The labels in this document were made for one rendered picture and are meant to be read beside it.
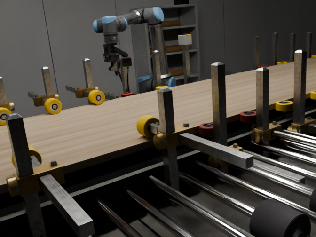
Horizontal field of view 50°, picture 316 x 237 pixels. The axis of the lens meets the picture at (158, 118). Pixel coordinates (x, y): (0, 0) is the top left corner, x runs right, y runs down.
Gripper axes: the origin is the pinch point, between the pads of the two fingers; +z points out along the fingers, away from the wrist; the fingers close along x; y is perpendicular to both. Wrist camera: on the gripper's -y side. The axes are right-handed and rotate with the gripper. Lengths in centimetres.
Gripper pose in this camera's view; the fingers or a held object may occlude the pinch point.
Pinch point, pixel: (117, 73)
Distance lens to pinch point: 228.9
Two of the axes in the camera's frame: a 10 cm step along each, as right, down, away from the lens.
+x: 5.5, 1.8, -8.2
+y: -8.3, 2.0, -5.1
